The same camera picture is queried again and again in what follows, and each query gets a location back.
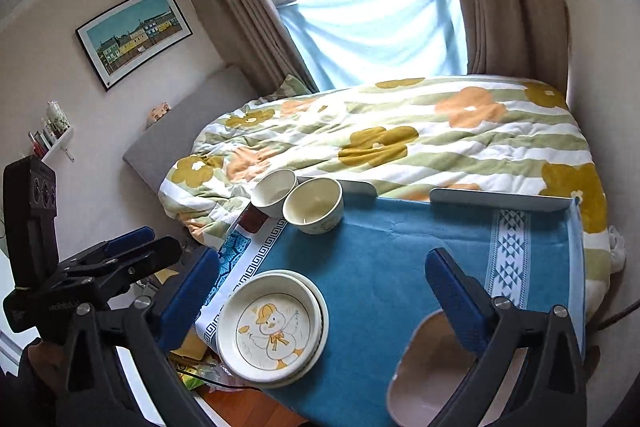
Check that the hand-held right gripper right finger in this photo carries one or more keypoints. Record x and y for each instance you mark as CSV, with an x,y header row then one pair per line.
x,y
455,302

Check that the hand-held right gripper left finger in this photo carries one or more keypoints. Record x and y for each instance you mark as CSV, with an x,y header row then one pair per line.
x,y
192,292

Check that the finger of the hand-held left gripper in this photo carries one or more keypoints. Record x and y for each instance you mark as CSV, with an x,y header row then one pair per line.
x,y
127,239
142,257

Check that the pink square bowl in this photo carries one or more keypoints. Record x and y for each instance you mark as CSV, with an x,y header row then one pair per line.
x,y
430,372

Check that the white duck print plate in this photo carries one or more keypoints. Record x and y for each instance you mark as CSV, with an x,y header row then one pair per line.
x,y
270,327

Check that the plain white plate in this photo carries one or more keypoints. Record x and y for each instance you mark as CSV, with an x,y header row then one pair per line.
x,y
323,307

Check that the blue white patterned cloth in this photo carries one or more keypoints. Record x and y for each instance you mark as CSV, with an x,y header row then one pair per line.
x,y
240,267

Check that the row of books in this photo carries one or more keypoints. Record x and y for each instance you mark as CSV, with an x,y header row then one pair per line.
x,y
40,142

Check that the blue tablecloth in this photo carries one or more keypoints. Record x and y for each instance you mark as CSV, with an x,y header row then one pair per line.
x,y
380,257

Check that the white floral jar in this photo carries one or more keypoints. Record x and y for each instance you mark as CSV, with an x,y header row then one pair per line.
x,y
56,116

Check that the grey padded headboard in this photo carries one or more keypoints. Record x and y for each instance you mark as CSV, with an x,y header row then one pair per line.
x,y
185,127

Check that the small white bowl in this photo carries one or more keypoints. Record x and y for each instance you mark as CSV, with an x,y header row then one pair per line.
x,y
272,192

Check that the small plush toy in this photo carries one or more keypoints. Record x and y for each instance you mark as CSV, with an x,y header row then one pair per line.
x,y
160,113

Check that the cream round bowl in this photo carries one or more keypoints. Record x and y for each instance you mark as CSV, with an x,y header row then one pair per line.
x,y
312,204

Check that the black curved lamp stand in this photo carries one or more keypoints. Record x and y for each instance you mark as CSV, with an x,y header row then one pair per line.
x,y
617,316

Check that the white crumpled cloth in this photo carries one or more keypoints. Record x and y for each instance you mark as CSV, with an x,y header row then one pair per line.
x,y
617,247

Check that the floral striped blanket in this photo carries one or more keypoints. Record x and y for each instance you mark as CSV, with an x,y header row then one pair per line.
x,y
400,122

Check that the green patterned pillow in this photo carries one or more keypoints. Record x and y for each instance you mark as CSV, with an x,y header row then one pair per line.
x,y
292,85

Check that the light blue window cloth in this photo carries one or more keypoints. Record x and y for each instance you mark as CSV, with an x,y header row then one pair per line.
x,y
370,37

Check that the white wall shelf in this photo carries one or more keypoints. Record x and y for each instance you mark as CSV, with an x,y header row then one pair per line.
x,y
57,146

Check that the short white table rail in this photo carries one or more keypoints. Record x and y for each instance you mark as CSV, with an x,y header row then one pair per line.
x,y
357,187

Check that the framed wall poster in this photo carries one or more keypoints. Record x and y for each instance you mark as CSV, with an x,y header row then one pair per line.
x,y
132,37

